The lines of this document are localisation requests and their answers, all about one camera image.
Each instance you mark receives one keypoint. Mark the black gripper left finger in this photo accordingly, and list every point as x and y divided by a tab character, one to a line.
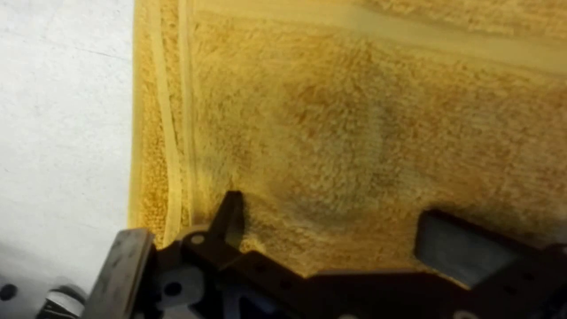
236	266

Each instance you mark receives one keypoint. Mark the yellow towel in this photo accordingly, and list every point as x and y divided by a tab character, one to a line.
355	117

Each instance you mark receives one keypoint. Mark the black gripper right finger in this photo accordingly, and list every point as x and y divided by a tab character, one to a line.
490	266

